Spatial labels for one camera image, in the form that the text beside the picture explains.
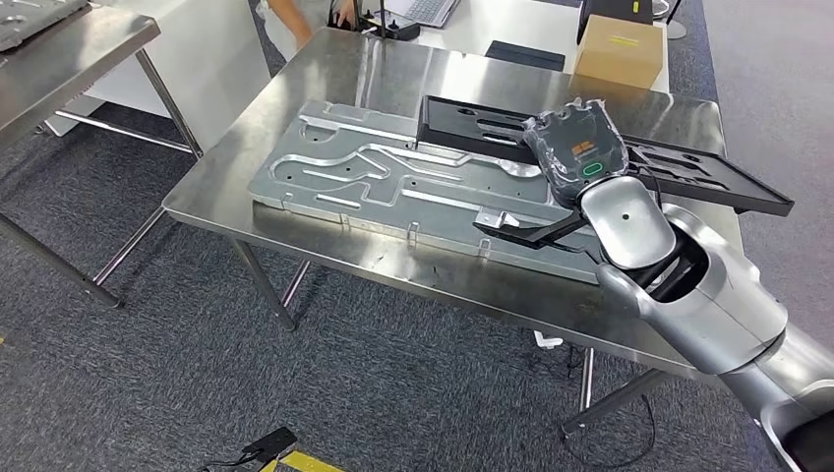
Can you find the black flat pad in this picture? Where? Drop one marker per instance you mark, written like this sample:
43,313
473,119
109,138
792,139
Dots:
524,57

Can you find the white cabinet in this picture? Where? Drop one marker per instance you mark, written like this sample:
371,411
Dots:
215,65

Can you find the stainless steel workbench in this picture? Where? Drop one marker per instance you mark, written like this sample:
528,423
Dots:
65,71
391,65

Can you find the brown cardboard box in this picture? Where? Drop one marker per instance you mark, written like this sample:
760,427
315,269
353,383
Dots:
619,58

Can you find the black plastic plate bracket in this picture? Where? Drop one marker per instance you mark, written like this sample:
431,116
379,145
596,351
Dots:
443,133

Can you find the grey embossed metal panel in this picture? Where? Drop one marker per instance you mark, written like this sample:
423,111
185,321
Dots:
32,19

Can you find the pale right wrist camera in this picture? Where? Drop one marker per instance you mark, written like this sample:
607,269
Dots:
496,220

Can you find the large stamped aluminium panel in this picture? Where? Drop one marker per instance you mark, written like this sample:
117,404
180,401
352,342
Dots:
326,176

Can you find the silver laptop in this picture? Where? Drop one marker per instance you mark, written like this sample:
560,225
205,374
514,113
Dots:
423,10

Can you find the grey monitor base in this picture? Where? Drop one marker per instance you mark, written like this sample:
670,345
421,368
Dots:
677,29

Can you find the person's forearm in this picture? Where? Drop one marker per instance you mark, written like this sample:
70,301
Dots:
290,16

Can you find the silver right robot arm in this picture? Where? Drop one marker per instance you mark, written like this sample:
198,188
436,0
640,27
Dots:
717,312

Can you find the person's hand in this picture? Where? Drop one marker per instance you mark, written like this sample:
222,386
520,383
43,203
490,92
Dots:
345,12

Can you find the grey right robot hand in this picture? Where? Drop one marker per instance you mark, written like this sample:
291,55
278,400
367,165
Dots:
576,153

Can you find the white power strip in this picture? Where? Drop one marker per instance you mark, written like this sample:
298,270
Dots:
547,340

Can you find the black desk device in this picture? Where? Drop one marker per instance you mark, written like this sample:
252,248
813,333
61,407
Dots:
397,31

